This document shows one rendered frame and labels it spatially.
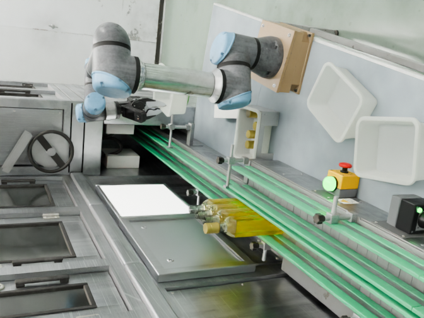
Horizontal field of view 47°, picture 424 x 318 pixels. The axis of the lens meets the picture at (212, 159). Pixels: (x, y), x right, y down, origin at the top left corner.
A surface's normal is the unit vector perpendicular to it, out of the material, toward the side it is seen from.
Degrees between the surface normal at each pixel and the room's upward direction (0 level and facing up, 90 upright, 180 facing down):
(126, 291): 90
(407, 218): 0
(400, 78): 0
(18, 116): 90
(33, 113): 90
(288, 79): 90
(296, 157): 0
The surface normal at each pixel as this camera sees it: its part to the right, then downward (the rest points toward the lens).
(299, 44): 0.40, 0.40
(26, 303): 0.11, -0.97
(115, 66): 0.34, -0.17
